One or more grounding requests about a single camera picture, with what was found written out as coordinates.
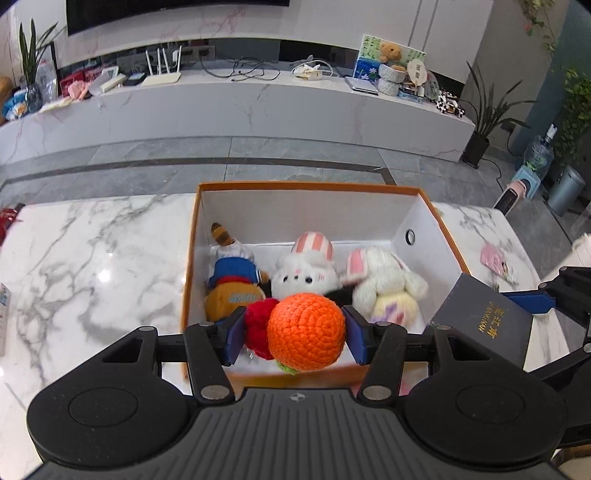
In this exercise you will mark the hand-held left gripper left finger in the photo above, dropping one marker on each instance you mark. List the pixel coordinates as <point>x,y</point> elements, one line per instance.
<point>233,339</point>

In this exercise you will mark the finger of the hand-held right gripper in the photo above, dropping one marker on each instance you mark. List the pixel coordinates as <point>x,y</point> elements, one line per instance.
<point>568,357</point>
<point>531,301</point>

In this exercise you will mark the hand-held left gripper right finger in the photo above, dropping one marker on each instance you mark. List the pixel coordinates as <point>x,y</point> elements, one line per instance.
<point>356,339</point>

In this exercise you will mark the red crochet ball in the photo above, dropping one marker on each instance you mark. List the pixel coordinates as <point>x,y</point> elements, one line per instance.
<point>258,323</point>

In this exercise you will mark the orange crochet ball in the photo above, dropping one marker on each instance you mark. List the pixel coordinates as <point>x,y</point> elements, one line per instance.
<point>304,330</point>

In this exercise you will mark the black box gold print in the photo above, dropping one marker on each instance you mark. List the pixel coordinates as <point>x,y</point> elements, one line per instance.
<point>480,318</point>

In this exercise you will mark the brown bear plush blue clothes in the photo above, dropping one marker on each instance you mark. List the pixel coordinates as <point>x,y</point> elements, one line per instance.
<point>231,277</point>

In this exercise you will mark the white crochet bunny doll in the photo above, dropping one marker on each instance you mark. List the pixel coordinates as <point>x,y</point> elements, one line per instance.
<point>383,281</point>

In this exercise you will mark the white cat plush striped hat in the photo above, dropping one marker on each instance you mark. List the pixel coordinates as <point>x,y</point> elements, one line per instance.
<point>300,277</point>

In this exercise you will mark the orange cardboard box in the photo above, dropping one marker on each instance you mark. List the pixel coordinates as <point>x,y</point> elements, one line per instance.
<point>323,217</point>

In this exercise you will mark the pink packet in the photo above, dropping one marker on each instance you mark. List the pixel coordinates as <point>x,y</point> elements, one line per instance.
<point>491,258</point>

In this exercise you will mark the white and pink heater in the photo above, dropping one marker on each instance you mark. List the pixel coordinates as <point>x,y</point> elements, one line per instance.
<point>510,198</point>

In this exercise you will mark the grey trash bin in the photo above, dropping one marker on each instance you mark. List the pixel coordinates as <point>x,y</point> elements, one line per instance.
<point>567,191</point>

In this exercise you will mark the blue stool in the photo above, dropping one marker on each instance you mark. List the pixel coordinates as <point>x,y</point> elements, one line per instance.
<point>531,182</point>

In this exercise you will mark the blue water jug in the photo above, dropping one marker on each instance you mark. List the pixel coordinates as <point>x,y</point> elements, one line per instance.
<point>540,154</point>

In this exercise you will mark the potted green plant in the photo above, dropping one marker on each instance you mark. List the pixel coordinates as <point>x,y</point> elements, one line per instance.
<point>475,147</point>

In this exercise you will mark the leafy green houseplant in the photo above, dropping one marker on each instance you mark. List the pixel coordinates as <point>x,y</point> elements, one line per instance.
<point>577,115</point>

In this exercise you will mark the black and white cow toy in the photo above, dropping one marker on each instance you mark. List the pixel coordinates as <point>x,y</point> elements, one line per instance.
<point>450,105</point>

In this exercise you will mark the white marble tv console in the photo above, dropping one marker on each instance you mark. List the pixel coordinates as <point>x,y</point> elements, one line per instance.
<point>231,110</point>

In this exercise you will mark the white flat box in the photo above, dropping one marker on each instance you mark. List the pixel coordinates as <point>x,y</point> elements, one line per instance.
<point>4,318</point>

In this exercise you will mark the decorated plate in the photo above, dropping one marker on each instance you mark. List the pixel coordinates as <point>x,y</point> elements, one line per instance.
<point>431,85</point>

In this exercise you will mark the grey laptop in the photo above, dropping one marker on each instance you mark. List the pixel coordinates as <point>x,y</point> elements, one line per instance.
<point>362,85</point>

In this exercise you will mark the round paper fan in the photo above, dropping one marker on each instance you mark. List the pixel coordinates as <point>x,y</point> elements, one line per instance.
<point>416,71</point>

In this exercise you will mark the white router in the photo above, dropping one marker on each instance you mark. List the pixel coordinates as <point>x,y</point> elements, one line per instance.
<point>160,77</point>

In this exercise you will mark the hanging green vine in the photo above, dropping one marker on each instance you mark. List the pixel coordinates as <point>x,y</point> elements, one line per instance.
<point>540,23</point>

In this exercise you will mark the green and blue painting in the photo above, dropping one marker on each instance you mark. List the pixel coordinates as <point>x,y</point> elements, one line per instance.
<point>367,60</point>

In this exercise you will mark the white oblong box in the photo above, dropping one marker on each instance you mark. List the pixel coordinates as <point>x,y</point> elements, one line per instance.
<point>107,83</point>

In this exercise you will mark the brown teddy bear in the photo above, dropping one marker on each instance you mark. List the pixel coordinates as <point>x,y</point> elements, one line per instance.
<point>390,51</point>

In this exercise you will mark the pink knitted item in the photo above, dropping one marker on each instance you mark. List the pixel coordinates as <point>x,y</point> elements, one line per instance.
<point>74,88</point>

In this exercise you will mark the blue snack bag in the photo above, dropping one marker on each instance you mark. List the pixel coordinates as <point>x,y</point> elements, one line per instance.
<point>16,107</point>

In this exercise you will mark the green plant in glass vase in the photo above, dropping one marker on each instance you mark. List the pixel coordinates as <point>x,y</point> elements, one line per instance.
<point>33,90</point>

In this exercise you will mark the clear plastic bag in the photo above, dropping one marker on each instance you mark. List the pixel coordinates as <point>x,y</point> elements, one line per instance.
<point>47,76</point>

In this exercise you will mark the black television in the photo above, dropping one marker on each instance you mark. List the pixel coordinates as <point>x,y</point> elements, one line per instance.
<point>175,14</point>

